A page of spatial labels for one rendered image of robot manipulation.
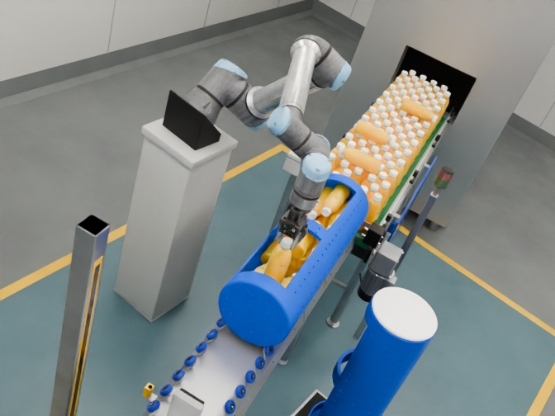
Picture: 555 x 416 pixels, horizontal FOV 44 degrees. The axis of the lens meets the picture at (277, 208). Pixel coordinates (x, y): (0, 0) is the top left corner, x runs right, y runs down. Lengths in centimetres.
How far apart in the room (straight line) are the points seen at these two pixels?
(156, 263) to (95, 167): 134
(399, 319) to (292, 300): 54
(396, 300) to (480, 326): 186
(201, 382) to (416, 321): 91
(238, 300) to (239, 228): 206
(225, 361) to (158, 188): 107
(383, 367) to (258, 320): 64
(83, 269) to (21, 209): 254
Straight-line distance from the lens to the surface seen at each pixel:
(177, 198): 319
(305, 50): 254
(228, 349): 254
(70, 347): 203
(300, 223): 222
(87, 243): 172
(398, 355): 279
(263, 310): 241
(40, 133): 492
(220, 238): 435
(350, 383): 298
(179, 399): 219
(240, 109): 312
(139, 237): 351
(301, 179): 212
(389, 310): 278
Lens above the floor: 286
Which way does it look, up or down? 37 degrees down
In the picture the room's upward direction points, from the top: 20 degrees clockwise
